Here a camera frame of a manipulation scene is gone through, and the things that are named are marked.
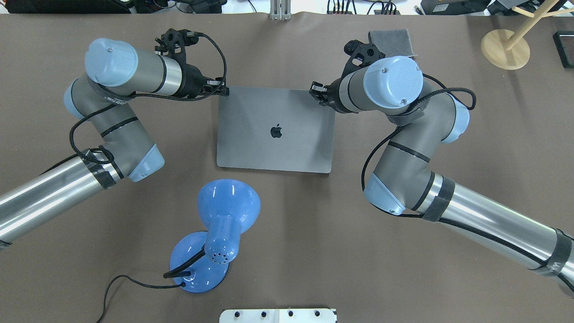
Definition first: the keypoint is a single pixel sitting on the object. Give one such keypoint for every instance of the wooden mug tree stand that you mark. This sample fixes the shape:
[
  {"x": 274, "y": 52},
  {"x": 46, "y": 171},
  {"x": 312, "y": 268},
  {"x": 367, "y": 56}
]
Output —
[{"x": 508, "y": 49}]

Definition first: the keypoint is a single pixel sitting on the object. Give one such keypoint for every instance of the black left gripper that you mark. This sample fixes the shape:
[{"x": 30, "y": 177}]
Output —
[{"x": 193, "y": 81}]

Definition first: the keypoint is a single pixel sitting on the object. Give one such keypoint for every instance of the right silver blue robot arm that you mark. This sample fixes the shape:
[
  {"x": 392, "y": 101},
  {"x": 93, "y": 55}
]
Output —
[{"x": 405, "y": 181}]

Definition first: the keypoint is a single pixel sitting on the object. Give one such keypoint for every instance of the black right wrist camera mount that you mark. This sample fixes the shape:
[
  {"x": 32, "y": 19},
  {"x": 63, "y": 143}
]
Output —
[{"x": 361, "y": 51}]

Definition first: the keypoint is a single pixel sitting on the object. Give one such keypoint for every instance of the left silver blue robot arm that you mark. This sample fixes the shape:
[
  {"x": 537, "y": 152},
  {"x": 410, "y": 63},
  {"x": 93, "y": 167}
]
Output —
[{"x": 68, "y": 131}]

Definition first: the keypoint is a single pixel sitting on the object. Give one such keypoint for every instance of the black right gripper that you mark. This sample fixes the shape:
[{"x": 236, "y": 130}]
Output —
[{"x": 332, "y": 93}]

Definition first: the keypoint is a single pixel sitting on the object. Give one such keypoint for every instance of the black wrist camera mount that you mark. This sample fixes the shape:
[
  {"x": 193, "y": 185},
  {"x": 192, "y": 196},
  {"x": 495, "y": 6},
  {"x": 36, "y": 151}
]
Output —
[
  {"x": 361, "y": 51},
  {"x": 175, "y": 42}
]

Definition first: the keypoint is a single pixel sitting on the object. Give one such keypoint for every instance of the white mounting plate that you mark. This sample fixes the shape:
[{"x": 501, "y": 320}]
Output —
[{"x": 296, "y": 315}]

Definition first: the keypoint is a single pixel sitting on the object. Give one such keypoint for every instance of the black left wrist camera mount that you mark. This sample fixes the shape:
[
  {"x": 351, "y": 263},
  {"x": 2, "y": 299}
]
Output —
[{"x": 175, "y": 42}]

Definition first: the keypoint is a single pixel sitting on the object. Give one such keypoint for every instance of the blue desk lamp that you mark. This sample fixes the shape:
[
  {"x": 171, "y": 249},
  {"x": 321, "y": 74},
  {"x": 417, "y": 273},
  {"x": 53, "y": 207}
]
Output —
[{"x": 200, "y": 261}]

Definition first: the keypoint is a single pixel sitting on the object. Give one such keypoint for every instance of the grey folded cloth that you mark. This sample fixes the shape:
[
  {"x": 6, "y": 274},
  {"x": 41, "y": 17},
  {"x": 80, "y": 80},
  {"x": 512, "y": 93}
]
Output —
[{"x": 393, "y": 43}]

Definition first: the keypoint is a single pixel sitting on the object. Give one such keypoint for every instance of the grey laptop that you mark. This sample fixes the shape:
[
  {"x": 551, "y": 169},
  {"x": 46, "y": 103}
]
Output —
[{"x": 274, "y": 129}]

